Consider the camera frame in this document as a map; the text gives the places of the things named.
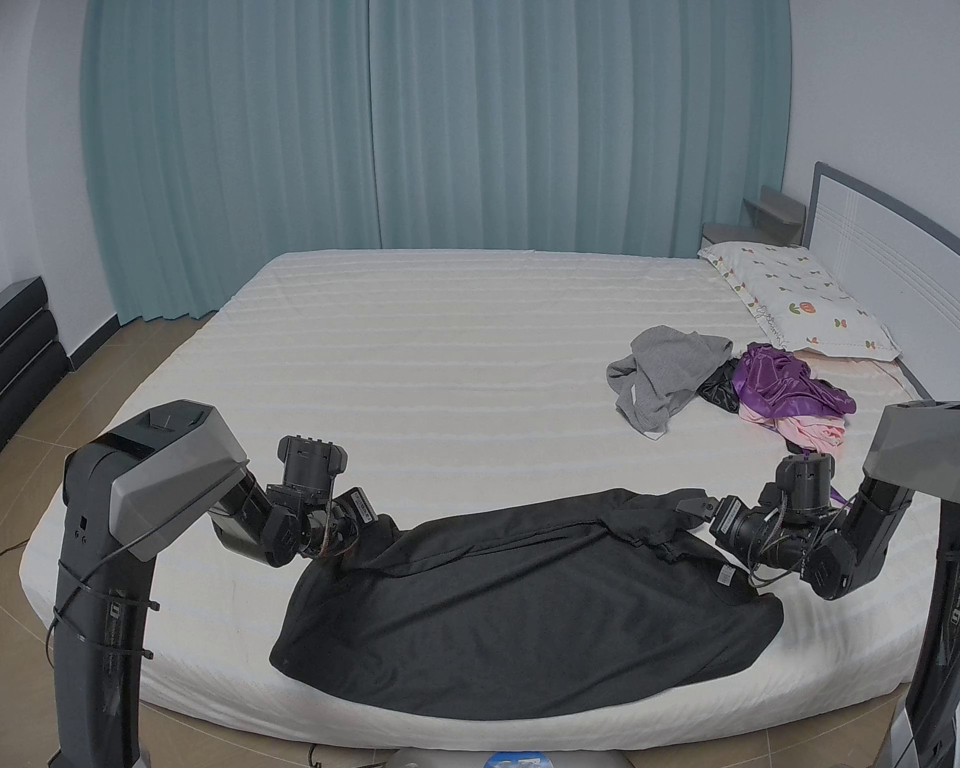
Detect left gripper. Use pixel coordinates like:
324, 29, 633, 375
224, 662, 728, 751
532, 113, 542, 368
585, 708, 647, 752
330, 486, 393, 561

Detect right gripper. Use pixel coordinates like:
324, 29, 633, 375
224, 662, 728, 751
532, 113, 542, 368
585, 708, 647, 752
672, 491, 783, 573

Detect black T-shirt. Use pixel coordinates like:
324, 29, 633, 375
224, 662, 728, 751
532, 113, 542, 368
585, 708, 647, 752
268, 486, 785, 720

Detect bed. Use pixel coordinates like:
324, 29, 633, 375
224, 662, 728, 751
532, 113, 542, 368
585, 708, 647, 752
18, 161, 960, 751

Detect shiny black garment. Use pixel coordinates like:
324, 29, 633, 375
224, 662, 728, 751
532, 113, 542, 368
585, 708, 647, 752
696, 358, 744, 416

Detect pink garment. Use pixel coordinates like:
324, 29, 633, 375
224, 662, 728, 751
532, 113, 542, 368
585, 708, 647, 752
738, 405, 847, 455

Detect grey garment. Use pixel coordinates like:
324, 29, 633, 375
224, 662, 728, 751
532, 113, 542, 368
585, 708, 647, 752
606, 324, 735, 440

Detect purple garment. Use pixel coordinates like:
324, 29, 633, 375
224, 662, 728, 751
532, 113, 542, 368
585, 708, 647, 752
731, 341, 858, 505

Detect white printed pillow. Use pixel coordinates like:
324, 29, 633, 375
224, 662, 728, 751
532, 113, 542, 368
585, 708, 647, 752
697, 241, 901, 360

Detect grey bedside table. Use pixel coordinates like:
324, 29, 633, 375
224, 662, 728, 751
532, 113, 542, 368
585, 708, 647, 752
702, 186, 807, 249

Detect black chest of drawers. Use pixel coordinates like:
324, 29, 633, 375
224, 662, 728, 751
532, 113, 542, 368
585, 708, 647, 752
0, 276, 69, 451

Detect blue-green curtain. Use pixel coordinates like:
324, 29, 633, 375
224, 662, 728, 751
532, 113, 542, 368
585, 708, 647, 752
367, 0, 795, 260
81, 0, 372, 327

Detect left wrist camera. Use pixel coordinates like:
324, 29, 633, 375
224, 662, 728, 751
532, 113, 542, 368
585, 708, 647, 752
276, 433, 348, 513

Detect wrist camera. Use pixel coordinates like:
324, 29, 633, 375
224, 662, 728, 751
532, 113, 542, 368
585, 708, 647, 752
774, 452, 836, 522
276, 433, 348, 513

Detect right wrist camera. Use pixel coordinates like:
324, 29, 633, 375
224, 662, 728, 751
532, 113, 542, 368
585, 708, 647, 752
774, 452, 836, 522

